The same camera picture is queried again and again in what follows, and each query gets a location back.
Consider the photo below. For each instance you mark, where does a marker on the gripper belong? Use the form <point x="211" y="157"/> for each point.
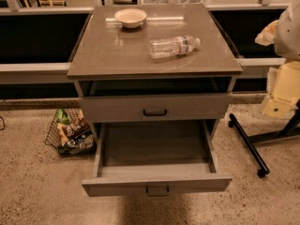
<point x="290" y="35"/>

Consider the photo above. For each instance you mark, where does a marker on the grey drawer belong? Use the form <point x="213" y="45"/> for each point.
<point x="132" y="157"/>
<point x="130" y="108"/>

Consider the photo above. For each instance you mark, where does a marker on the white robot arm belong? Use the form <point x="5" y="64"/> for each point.
<point x="284" y="33"/>

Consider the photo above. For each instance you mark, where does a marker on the grey drawer cabinet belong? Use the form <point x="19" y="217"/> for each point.
<point x="112" y="61"/>

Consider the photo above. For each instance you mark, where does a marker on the black wheeled stand base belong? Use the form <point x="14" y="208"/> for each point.
<point x="291" y="129"/>

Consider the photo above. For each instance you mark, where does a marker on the clear plastic water bottle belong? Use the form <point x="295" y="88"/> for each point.
<point x="170" y="47"/>

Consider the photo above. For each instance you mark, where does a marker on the white ceramic bowl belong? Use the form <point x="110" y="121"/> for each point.
<point x="130" y="17"/>

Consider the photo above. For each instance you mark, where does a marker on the brown snack bag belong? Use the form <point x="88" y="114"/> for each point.
<point x="74" y="129"/>

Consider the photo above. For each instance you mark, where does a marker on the green snack bag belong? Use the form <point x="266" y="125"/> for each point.
<point x="61" y="116"/>

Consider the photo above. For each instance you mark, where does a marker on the black drawer handle upper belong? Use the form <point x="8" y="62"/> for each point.
<point x="155" y="113"/>

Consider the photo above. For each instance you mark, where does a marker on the black drawer handle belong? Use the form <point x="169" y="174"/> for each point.
<point x="155" y="113"/>
<point x="157" y="191"/>

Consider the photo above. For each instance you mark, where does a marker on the black drawer handle lower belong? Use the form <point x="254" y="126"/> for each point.
<point x="157" y="191"/>

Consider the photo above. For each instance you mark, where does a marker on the wire basket with snacks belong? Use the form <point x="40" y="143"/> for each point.
<point x="84" y="144"/>

